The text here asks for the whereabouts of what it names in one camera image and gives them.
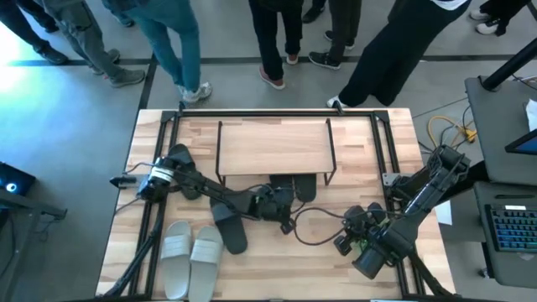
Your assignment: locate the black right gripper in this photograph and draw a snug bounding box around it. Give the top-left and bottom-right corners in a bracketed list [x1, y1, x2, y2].
[334, 202, 399, 280]

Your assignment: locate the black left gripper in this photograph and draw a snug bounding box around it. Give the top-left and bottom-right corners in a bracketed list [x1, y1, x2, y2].
[251, 186, 300, 223]

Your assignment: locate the white slide sandal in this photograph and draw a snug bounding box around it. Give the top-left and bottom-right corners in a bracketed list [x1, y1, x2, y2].
[187, 225, 225, 302]
[159, 220, 193, 301]

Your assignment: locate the white paper sheet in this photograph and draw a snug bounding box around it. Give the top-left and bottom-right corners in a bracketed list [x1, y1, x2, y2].
[434, 199, 454, 227]

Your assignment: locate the black metal beam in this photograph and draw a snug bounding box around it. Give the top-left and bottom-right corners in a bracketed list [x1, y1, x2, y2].
[431, 161, 490, 206]

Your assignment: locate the person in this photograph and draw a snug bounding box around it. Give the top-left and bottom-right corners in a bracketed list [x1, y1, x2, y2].
[123, 0, 214, 105]
[247, 0, 304, 91]
[468, 0, 532, 38]
[0, 0, 70, 66]
[39, 0, 147, 89]
[326, 0, 473, 109]
[301, 0, 364, 71]
[100, 0, 136, 29]

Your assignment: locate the backlit black keyboard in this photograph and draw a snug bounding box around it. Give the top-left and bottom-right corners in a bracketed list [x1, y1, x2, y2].
[484, 203, 537, 254]

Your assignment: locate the black tablet blue screen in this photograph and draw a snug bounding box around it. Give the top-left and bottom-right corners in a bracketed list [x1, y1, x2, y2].
[504, 128, 537, 157]

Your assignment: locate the black round pole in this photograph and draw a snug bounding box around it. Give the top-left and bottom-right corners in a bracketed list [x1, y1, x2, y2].
[480, 37, 537, 92]

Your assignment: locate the black metal stand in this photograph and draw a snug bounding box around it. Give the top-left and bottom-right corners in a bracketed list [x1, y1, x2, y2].
[0, 188, 69, 302]

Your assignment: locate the black device blue light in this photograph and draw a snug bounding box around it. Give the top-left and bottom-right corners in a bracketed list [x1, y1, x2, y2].
[0, 161, 38, 197]

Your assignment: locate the black braided cable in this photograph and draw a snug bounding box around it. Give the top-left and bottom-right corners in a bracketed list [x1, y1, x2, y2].
[291, 206, 352, 247]

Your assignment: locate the wooden shelf black metal frame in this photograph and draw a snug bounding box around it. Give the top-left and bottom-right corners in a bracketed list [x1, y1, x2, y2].
[214, 117, 338, 187]

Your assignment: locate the black aluminium table frame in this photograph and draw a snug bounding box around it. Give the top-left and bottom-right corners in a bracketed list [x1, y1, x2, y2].
[102, 102, 452, 301]

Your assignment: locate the yellow cable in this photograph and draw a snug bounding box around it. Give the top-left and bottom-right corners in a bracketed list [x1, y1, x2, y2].
[426, 115, 478, 150]

